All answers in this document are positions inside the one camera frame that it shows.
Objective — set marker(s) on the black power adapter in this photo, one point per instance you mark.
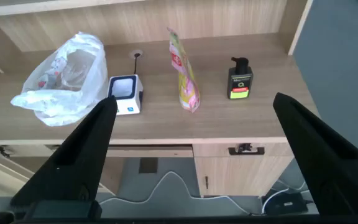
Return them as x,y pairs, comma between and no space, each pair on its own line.
286,203

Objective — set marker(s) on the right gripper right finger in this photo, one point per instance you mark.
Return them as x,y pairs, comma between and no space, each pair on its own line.
322,149

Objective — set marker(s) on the black pump bottle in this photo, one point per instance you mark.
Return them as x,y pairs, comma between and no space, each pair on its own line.
240,81

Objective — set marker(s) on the white plastic shopping bag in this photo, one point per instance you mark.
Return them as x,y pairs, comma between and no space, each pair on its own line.
73,77

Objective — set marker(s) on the wooden cabinet door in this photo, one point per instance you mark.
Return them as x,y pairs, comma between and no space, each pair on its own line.
238,175

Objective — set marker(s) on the white barcode scanner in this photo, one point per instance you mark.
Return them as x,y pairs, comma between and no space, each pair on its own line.
126,93

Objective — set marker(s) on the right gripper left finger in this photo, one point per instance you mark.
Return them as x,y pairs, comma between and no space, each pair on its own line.
85,155

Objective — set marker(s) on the wooden counter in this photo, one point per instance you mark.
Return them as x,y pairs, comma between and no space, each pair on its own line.
172,56

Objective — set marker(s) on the pink yellow snack pouch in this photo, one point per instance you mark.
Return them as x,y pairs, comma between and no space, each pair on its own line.
186,81

